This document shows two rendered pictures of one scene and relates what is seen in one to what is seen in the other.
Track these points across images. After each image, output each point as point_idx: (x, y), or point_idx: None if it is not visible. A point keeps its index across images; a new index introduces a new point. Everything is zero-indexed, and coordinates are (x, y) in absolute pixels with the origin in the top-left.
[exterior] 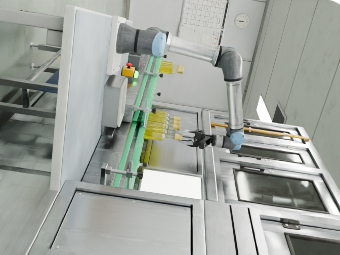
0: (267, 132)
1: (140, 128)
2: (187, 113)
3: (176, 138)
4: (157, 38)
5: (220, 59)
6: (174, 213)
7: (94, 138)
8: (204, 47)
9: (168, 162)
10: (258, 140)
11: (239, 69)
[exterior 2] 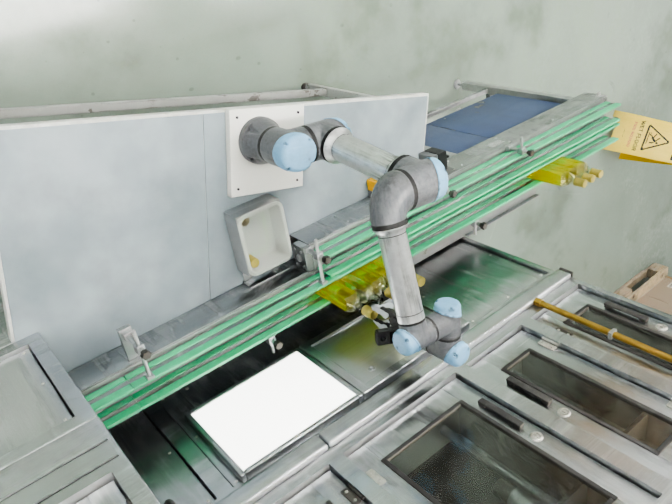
0: (649, 350)
1: (314, 284)
2: (528, 270)
3: (364, 314)
4: (278, 144)
5: None
6: (48, 417)
7: (194, 286)
8: (375, 158)
9: (346, 351)
10: (603, 362)
11: (384, 208)
